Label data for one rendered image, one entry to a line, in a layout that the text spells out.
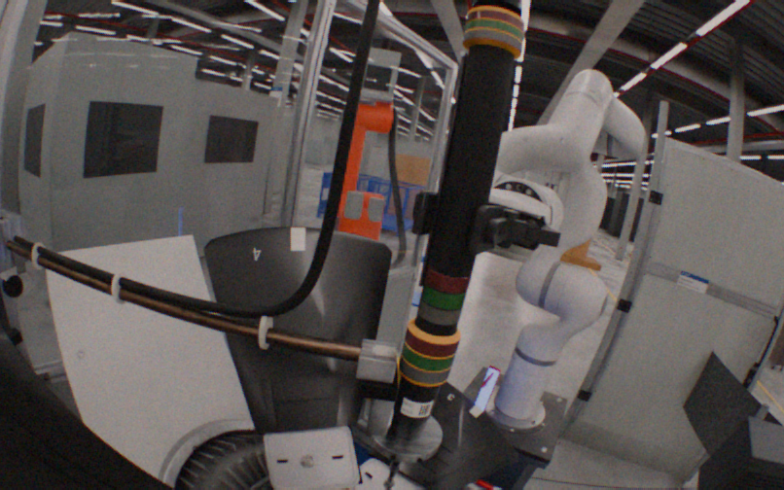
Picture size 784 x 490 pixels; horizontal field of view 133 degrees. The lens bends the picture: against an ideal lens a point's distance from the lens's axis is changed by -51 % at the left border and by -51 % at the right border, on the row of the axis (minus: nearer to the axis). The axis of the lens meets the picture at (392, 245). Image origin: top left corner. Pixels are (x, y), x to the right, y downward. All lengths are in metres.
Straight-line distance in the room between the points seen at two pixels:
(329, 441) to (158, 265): 0.36
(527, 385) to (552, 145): 0.58
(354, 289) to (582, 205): 0.57
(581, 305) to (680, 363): 1.57
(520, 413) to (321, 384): 0.69
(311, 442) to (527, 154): 0.48
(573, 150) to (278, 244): 0.43
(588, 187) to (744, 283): 1.63
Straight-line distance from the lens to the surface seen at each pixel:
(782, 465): 0.84
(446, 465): 0.47
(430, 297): 0.25
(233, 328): 0.30
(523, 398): 0.92
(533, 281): 0.81
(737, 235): 2.21
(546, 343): 0.84
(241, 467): 0.42
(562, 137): 0.55
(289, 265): 0.39
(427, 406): 0.30
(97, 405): 0.51
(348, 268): 0.39
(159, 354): 0.53
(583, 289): 0.79
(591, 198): 0.80
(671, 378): 2.33
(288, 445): 0.36
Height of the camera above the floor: 1.53
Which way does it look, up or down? 15 degrees down
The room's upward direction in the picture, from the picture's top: 10 degrees clockwise
